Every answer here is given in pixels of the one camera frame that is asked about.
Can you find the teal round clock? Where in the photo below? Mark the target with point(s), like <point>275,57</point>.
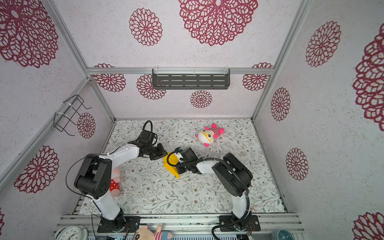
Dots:
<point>282,235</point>

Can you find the pig plush striped shirt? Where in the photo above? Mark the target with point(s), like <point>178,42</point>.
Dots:
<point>144,233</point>

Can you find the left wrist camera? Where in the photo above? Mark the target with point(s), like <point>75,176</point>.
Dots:
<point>146,138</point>

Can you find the black wire wall rack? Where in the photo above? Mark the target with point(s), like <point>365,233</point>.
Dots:
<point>65,117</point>

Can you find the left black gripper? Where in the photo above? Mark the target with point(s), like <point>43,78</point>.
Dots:
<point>161,154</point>

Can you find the white analog alarm clock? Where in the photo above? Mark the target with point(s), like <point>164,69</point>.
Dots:
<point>72,233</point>

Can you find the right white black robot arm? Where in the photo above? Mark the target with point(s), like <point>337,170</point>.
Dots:
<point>233,175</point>

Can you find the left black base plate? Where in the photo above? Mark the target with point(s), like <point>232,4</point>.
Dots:
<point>121,224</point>

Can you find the yellow square paper sheet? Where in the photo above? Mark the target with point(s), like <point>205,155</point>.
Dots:
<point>173,160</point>

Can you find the dark grey wall shelf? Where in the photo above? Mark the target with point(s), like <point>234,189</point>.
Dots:
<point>190,80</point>

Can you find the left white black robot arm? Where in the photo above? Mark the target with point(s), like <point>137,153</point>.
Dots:
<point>95,174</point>

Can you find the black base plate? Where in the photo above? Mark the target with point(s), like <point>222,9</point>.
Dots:
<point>249,224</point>
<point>121,224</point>

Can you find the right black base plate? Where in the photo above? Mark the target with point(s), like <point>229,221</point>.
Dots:
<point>249,224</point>

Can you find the pink white plush toy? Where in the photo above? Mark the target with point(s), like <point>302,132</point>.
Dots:
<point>208,135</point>

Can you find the pink doll red dotted dress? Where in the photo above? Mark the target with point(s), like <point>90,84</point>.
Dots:
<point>115,182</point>

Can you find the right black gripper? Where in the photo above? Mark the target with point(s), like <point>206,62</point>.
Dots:
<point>180,170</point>

